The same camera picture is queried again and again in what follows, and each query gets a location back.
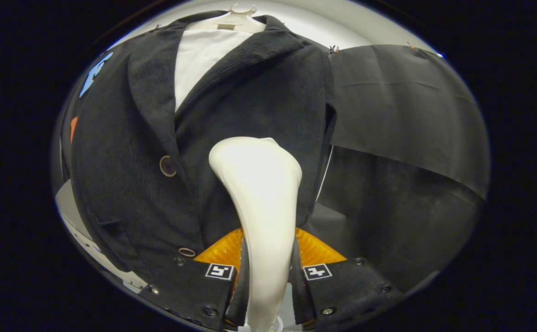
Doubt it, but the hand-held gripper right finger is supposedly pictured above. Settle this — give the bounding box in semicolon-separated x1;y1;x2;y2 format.
289;228;405;330

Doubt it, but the black jacket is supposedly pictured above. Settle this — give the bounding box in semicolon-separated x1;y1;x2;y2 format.
68;10;338;277

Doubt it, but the white shirt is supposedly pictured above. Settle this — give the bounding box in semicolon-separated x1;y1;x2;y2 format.
174;29;256;112

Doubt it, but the white hanging cord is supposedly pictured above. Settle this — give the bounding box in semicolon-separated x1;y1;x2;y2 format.
316;145;334;203

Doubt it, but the white garment steamer head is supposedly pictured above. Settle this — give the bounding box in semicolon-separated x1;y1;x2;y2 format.
209;136;303;332

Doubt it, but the grey cabinet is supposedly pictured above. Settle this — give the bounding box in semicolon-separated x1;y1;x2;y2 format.
55;180;148;293

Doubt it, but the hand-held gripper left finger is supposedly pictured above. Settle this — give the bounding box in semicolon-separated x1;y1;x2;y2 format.
138;227;250;332

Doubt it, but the row of small cloth clips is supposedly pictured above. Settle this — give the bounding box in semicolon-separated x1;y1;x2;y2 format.
153;23;417;53

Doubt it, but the white clothes hanger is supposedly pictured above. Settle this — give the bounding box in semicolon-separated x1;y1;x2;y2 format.
185;4;267;34

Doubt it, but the black backdrop cloth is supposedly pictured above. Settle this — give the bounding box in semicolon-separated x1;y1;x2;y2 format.
59;44;490;293

